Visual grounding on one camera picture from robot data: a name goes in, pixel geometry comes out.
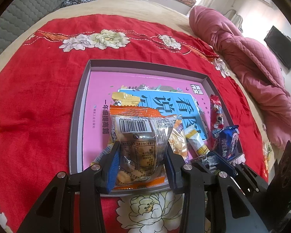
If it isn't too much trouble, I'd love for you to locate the white yellow snack packet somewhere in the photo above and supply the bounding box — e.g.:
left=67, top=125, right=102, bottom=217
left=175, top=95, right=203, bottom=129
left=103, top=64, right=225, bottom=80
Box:
left=185, top=129, right=210, bottom=157

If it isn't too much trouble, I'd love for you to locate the gold snack bar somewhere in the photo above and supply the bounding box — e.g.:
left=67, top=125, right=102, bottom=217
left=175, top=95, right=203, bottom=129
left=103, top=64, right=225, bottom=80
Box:
left=91, top=92, right=141, bottom=168

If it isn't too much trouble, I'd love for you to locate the black television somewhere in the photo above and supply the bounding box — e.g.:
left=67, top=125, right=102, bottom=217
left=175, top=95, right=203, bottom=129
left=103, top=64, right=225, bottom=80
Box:
left=264, top=25, right=291, bottom=71

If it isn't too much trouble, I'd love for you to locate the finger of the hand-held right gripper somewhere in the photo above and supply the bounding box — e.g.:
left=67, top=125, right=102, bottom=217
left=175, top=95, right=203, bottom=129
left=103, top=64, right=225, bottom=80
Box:
left=210, top=150, right=268, bottom=194

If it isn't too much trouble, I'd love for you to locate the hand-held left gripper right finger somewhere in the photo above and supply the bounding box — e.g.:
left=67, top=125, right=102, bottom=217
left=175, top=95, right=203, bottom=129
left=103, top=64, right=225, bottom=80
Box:
left=165, top=142, right=269, bottom=233

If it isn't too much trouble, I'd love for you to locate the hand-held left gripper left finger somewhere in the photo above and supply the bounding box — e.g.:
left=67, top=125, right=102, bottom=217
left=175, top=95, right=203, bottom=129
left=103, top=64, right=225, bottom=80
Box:
left=17, top=141, right=122, bottom=233

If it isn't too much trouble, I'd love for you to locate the blue cookie packet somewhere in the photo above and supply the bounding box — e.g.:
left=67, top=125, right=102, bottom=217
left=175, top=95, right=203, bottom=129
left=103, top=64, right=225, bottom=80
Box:
left=212, top=124, right=240, bottom=162

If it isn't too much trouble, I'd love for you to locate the pink book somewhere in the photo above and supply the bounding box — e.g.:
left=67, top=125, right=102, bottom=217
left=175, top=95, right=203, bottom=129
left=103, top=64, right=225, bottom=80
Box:
left=82, top=71, right=223, bottom=173

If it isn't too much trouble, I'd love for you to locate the dark floral cushion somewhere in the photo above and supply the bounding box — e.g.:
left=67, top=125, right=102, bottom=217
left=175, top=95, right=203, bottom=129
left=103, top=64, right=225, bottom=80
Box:
left=61, top=0, right=100, bottom=8

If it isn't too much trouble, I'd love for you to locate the grey quilted headboard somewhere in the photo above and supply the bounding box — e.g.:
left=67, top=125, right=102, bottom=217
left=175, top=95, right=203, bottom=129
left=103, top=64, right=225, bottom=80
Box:
left=0, top=0, right=81, bottom=66

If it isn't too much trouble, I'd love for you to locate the grey shallow cardboard box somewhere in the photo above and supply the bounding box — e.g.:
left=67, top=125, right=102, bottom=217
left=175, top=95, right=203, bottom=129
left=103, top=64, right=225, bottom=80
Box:
left=68, top=59, right=244, bottom=195

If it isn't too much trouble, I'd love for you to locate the beige bed sheet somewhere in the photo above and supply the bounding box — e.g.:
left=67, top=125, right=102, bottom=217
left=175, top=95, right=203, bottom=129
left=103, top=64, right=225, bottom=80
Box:
left=0, top=0, right=284, bottom=182

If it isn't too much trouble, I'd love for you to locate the orange clear snack packet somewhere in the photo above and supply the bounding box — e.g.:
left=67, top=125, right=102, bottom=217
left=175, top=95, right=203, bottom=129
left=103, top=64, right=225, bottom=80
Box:
left=109, top=104, right=171, bottom=190

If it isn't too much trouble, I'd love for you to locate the red snack packet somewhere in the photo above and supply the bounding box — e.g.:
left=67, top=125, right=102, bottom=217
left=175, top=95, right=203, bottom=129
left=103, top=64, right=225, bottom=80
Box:
left=210, top=95, right=227, bottom=136

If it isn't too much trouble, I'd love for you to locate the pink quilt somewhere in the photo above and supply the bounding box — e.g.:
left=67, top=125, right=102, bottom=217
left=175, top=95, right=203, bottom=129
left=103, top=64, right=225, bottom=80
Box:
left=189, top=5, right=291, bottom=148

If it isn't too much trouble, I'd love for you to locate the red floral cloth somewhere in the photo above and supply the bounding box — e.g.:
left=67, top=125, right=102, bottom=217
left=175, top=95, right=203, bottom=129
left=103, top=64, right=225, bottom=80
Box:
left=0, top=13, right=269, bottom=233

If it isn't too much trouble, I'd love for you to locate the white curved metal frame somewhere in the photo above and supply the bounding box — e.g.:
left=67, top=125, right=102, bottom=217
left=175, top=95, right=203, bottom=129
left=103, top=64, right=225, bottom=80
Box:
left=227, top=9, right=243, bottom=26

